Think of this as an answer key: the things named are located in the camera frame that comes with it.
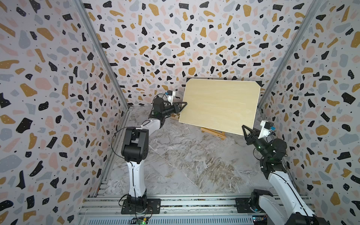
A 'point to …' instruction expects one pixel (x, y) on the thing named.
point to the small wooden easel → (220, 134)
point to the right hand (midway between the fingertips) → (245, 127)
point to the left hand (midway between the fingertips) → (188, 103)
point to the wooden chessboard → (175, 116)
